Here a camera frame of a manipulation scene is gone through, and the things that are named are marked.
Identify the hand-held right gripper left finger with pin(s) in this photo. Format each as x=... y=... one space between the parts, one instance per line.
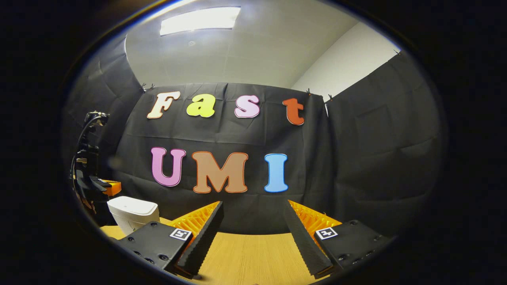
x=206 y=241

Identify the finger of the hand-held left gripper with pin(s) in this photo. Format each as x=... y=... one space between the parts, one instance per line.
x=113 y=188

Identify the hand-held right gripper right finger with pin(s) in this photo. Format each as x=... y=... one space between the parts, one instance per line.
x=303 y=241

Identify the white desktop garbage bin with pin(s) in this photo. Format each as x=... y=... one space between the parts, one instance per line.
x=130 y=213

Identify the wooden desktop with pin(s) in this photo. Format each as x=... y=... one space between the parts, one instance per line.
x=253 y=257

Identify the black backdrop cloth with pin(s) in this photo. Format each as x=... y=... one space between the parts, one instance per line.
x=222 y=134

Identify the ceiling light panel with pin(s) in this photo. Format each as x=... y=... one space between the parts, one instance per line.
x=198 y=20

